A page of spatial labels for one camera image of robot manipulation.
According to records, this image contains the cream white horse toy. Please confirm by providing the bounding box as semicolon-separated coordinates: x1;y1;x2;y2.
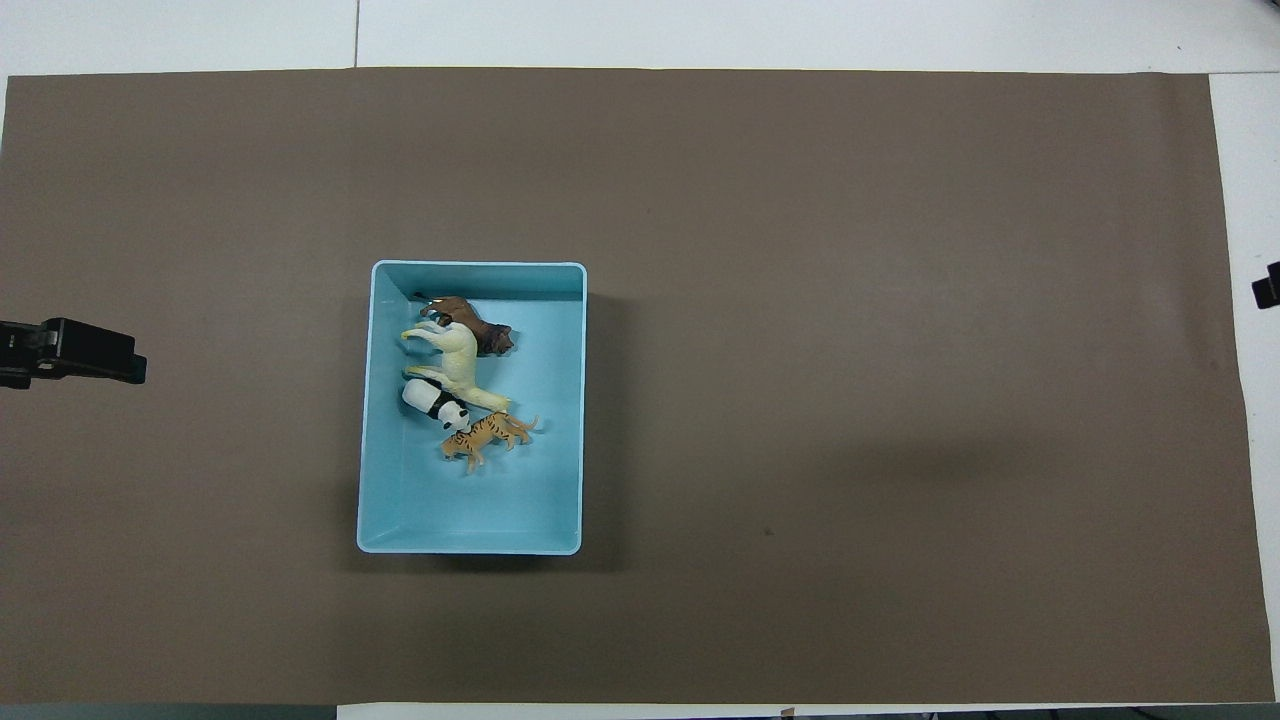
400;321;512;414

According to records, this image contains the brown lion toy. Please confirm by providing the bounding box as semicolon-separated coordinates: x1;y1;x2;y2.
412;295;517;358

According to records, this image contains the orange striped tiger toy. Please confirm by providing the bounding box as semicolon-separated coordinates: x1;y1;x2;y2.
440;412;542;474

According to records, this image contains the brown paper table mat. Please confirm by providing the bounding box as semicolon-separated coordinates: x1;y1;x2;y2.
0;67;1277;707

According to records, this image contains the black and white panda toy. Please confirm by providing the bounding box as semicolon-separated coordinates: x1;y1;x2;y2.
402;378;472;434

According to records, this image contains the light blue plastic storage box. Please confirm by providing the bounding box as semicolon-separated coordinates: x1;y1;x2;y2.
356;260;589;557

